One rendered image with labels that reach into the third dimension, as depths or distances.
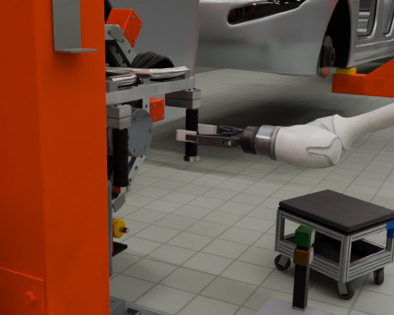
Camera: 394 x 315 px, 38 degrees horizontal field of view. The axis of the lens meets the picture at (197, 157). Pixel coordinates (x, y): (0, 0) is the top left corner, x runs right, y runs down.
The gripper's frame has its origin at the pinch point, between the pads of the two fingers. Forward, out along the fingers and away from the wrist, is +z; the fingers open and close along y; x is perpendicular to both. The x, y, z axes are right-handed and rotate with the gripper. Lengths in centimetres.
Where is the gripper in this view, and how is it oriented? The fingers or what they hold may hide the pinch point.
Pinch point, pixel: (192, 132)
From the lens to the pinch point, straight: 159.8
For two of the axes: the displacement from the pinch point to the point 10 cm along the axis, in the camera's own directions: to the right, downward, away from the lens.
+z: -8.8, -1.3, 4.6
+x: 0.2, -9.7, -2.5
